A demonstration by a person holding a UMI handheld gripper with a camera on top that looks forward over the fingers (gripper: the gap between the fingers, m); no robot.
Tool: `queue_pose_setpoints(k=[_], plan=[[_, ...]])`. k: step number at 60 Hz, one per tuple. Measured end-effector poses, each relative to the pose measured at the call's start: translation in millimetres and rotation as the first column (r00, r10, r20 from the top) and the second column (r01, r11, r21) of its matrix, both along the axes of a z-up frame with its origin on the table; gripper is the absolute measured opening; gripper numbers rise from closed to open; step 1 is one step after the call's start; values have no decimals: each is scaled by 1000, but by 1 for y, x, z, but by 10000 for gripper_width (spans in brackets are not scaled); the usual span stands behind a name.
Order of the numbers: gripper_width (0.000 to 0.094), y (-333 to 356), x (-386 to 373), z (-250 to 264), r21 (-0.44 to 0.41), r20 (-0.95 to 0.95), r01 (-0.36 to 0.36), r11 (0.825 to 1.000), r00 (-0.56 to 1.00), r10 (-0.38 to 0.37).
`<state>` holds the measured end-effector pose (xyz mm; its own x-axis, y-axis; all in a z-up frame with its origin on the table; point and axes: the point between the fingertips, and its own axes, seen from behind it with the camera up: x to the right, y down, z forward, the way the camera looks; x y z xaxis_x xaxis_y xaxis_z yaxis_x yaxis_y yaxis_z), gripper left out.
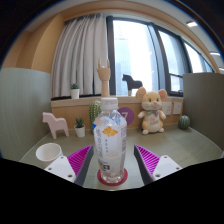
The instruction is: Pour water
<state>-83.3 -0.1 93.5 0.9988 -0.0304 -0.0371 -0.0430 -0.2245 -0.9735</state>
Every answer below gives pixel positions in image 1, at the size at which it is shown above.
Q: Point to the round purple number sign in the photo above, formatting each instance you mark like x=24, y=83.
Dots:
x=128, y=115

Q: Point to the grey window curtain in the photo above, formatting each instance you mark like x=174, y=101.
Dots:
x=80, y=56

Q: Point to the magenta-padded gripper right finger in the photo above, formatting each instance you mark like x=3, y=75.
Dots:
x=165, y=165

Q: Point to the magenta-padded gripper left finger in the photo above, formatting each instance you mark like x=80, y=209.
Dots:
x=60, y=166

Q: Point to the flat round red coaster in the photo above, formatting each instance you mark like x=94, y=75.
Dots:
x=125, y=175

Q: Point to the white wall socket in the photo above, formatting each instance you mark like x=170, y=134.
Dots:
x=177, y=108
x=166, y=108

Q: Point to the small plant in white pot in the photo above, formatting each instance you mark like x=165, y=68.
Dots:
x=75, y=92
x=80, y=130

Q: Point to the dark framed window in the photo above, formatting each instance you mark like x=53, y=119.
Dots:
x=133, y=50

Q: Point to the round green cactus decoration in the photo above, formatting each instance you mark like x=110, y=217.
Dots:
x=184, y=122

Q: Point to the black horse figurine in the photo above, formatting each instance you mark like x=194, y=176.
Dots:
x=130, y=83

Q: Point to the clear plastic water bottle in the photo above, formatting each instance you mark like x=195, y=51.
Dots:
x=110, y=143

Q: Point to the pink horse figurine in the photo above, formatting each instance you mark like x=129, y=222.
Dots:
x=55, y=122

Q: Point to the grey-green desk partition panel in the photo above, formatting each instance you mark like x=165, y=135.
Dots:
x=23, y=110
x=205, y=106

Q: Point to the ceiling lights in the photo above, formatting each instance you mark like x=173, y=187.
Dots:
x=192, y=23

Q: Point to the tall green cactus decoration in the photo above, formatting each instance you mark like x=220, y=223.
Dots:
x=94, y=111

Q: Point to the wooden hand model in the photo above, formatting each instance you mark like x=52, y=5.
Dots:
x=104, y=78

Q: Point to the beige mouse plush toy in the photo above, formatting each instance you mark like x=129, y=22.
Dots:
x=152, y=111

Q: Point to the white paper cup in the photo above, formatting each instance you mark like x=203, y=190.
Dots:
x=48, y=153

